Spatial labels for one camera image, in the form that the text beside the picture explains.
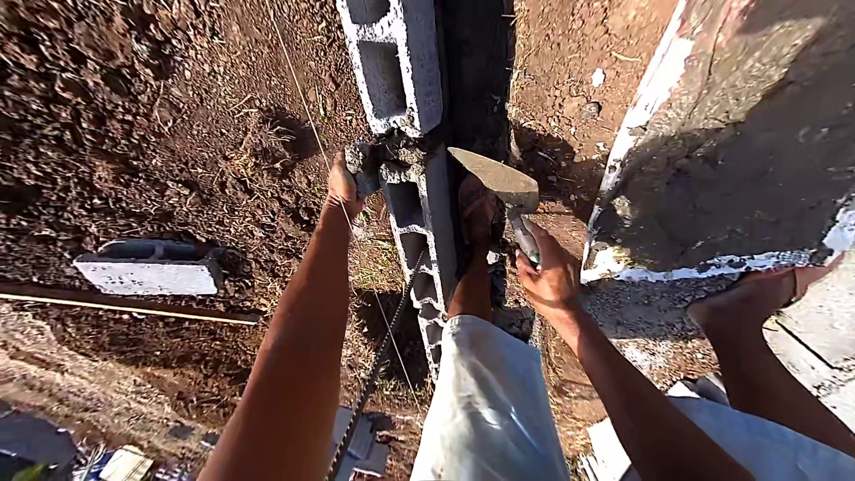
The person's right hand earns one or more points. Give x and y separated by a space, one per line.
553 280

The person's left hand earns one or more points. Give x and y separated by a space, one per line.
343 185

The person's right fingers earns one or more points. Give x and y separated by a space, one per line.
544 239

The person's left fingers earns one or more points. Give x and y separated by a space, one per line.
338 166

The person's right thumb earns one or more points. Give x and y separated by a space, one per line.
526 264

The grey mortar lump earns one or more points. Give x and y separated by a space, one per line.
362 172

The person's left forearm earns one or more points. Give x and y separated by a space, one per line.
292 337

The person's right forearm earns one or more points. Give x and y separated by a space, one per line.
629 397

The wet mortar joint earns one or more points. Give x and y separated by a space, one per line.
407 150

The grey hollow concrete block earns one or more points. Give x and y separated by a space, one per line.
432 323
441 214
423 73

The white-edged mortar board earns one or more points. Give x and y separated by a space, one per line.
632 137

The person's legs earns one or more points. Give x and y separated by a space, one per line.
487 401

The dark ribbed steel rod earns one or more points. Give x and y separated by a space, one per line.
376 364

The heap of wet grey mortar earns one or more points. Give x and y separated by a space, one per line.
728 180

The white-faced hollow concrete block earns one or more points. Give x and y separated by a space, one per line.
157 277

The grey flat blocks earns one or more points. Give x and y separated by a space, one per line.
361 437

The long thin wooden strip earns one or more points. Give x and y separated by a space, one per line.
133 308

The pale concrete slab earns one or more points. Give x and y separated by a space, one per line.
818 314

